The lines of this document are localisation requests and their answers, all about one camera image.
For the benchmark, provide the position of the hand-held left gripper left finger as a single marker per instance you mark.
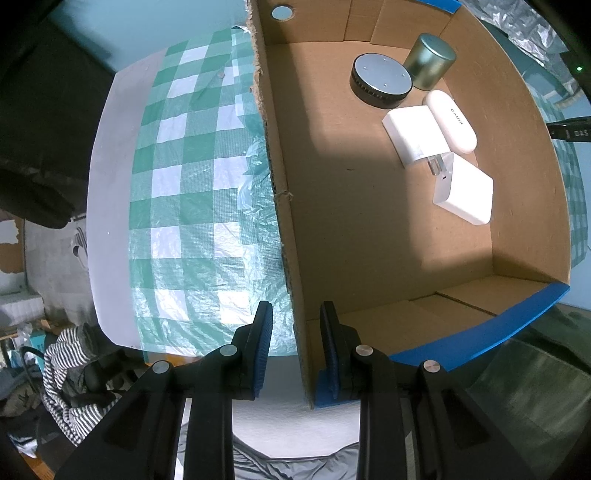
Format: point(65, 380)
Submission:
point(260, 355)

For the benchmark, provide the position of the striped cloth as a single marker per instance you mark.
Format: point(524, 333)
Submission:
point(69, 364)

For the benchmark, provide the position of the blue cardboard box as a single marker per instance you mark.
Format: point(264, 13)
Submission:
point(369, 230)

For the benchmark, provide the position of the grey cloth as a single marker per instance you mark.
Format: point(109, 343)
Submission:
point(295, 461)

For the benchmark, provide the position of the white oval case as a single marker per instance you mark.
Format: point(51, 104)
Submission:
point(450, 121)

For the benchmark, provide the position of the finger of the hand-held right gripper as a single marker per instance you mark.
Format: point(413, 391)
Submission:
point(571, 131)

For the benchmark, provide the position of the green round metal tin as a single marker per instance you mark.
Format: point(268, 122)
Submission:
point(429, 60)

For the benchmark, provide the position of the green checkered tablecloth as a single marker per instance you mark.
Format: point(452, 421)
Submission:
point(194, 184)

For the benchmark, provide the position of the silver foil sheet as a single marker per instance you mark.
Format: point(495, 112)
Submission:
point(531, 39)

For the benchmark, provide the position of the black round speaker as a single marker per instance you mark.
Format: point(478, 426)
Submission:
point(381, 79)

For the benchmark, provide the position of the white power adapter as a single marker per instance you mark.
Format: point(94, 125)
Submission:
point(466, 196)
point(415, 134)

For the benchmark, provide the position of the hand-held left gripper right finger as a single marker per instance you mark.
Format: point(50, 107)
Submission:
point(330, 357)

